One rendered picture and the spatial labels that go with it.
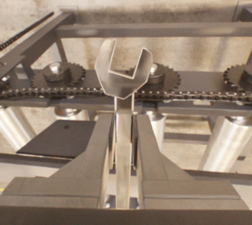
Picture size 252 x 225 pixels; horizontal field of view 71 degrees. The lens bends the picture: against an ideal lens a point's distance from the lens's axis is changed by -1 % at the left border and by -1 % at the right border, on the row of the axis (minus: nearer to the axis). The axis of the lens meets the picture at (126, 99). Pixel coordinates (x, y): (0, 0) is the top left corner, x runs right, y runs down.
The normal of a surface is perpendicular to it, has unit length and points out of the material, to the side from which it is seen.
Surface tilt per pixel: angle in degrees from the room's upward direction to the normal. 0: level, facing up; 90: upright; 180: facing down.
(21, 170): 0
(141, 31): 0
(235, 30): 0
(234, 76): 90
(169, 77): 90
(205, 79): 90
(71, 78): 90
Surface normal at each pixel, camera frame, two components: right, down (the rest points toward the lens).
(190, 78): -0.06, -0.76
